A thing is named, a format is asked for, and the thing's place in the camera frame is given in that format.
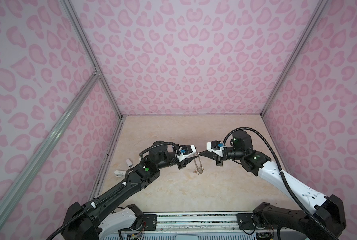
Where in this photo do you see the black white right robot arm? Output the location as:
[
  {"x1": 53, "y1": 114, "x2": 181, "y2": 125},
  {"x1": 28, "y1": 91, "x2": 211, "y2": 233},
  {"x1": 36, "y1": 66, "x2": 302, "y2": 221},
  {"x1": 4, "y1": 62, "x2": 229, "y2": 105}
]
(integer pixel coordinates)
[{"x1": 200, "y1": 127, "x2": 346, "y2": 240}]

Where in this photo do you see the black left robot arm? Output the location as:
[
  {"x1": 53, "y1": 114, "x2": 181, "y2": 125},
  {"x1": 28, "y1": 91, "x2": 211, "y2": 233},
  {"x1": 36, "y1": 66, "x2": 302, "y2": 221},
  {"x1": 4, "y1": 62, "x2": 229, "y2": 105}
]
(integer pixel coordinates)
[{"x1": 48, "y1": 141, "x2": 198, "y2": 240}]

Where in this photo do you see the white clip lower one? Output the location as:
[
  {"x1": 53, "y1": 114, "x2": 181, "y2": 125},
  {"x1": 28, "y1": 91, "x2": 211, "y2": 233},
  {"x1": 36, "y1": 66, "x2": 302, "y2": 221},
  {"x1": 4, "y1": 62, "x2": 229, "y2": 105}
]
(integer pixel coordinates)
[{"x1": 114, "y1": 170, "x2": 126, "y2": 178}]

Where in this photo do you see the white clip near wall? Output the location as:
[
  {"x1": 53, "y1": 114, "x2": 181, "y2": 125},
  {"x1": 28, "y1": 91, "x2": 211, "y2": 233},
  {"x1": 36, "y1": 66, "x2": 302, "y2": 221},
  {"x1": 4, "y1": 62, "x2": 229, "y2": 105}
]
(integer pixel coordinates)
[{"x1": 125, "y1": 159, "x2": 133, "y2": 168}]

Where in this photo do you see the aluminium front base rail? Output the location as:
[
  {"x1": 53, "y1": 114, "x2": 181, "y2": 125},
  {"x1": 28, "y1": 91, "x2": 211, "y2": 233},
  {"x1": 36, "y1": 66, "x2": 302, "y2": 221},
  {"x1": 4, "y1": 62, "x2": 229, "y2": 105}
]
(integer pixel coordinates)
[{"x1": 101, "y1": 209, "x2": 332, "y2": 240}]

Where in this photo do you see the aluminium left back corner post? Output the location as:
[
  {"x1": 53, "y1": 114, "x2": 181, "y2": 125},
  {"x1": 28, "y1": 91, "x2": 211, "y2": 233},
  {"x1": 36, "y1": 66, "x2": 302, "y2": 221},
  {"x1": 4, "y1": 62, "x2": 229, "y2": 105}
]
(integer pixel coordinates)
[{"x1": 59, "y1": 0, "x2": 123, "y2": 120}]

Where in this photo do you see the aluminium corner post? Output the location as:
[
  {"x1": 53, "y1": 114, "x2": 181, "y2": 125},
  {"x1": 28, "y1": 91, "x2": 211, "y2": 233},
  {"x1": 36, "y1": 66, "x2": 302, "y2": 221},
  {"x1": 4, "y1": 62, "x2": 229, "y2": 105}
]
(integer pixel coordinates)
[
  {"x1": 59, "y1": 0, "x2": 123, "y2": 120},
  {"x1": 260, "y1": 0, "x2": 331, "y2": 118}
]

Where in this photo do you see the aluminium right back corner post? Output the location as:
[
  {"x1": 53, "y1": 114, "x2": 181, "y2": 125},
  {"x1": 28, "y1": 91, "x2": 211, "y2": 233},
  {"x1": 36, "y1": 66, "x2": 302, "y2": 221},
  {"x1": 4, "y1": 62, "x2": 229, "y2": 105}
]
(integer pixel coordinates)
[{"x1": 260, "y1": 0, "x2": 331, "y2": 118}]

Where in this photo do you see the aluminium left wall diagonal bar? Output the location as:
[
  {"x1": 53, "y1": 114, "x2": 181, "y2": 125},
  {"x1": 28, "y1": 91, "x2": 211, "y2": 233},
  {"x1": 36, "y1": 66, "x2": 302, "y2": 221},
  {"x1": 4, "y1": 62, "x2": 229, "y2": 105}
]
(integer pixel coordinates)
[{"x1": 0, "y1": 72, "x2": 101, "y2": 230}]

